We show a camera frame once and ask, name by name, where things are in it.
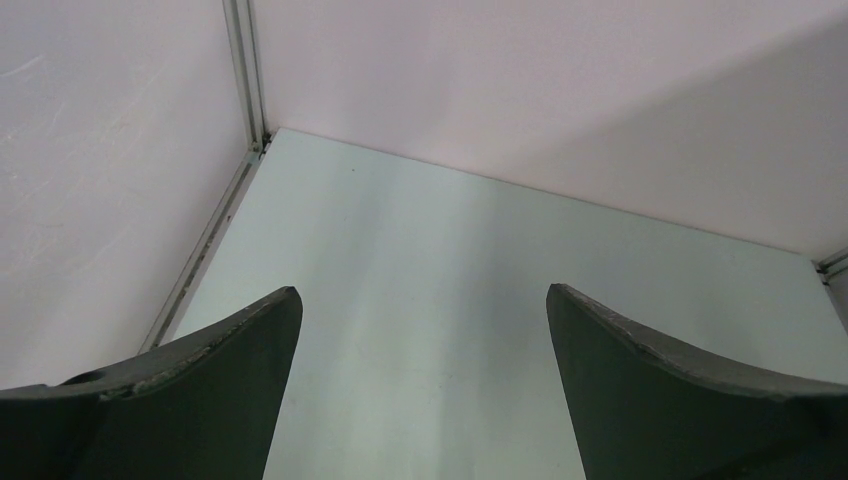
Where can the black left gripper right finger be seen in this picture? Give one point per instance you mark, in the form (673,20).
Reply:
(646,405)

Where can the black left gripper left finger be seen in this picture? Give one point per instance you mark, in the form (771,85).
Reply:
(203,406)

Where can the aluminium right frame post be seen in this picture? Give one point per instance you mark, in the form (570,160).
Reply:
(832,272)

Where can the aluminium frame post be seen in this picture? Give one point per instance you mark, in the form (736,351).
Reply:
(832,272)
(241,22)

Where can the aluminium left frame post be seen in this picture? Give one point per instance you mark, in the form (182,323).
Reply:
(241,22)

